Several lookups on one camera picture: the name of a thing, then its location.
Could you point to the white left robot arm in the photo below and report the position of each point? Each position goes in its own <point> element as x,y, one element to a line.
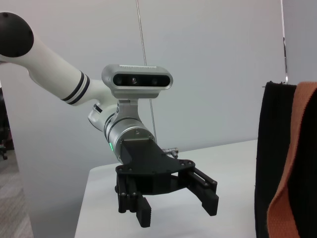
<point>54,67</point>

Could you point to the thin grey vertical rod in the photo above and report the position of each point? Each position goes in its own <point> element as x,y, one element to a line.
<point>146,57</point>

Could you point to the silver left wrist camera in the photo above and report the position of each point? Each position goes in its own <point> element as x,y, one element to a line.
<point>138,80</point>

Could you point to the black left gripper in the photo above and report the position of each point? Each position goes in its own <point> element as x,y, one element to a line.
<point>148,168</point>

